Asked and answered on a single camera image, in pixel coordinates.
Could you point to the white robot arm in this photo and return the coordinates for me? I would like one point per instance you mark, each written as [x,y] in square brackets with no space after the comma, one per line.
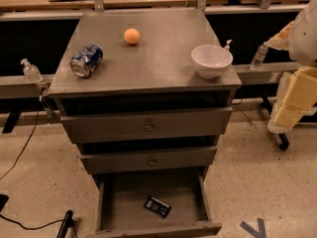
[297,91]

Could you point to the grey wooden drawer cabinet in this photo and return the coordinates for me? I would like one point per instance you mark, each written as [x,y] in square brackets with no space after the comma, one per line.
[155,74]

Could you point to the grey top drawer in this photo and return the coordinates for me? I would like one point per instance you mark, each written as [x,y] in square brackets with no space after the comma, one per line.
[146,125]

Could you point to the grey middle drawer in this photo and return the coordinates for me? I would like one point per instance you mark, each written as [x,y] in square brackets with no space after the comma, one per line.
[148,160]

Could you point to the grey open bottom drawer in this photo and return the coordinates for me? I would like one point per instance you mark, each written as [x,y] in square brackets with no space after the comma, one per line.
[121,211]

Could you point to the white ceramic bowl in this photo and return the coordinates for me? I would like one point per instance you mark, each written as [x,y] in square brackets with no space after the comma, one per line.
[211,61]

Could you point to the orange fruit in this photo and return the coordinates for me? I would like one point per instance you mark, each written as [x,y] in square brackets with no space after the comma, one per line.
[132,36]

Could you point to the blue crushed soda can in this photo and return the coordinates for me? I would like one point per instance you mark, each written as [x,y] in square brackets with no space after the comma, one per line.
[86,59]

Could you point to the clear plastic water bottle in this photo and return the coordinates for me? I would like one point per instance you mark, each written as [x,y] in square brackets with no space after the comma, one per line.
[259,56]

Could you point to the clear sanitizer pump bottle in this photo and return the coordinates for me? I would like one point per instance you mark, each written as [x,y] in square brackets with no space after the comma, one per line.
[31,72]

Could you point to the black stand foot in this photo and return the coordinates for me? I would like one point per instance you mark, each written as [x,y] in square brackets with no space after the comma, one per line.
[66,223]

